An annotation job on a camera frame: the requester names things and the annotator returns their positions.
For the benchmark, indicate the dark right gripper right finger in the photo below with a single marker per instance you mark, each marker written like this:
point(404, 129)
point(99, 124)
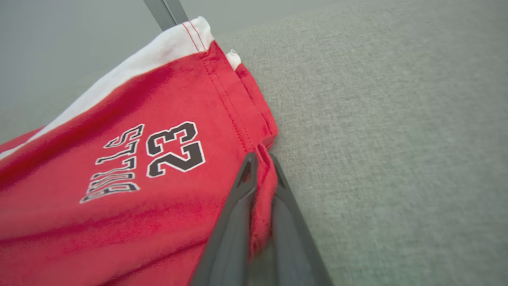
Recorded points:
point(293, 246)

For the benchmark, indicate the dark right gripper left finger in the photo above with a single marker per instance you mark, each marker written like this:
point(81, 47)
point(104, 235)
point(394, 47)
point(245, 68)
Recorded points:
point(232, 230)

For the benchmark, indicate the red Bulls 23 shorts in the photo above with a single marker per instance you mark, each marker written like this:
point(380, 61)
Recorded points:
point(131, 198)

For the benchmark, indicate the grey fabric sofa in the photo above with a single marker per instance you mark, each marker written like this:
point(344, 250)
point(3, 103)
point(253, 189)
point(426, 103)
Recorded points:
point(397, 139)

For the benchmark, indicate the grey partition frame post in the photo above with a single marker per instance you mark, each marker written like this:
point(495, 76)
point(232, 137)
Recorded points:
point(166, 14)

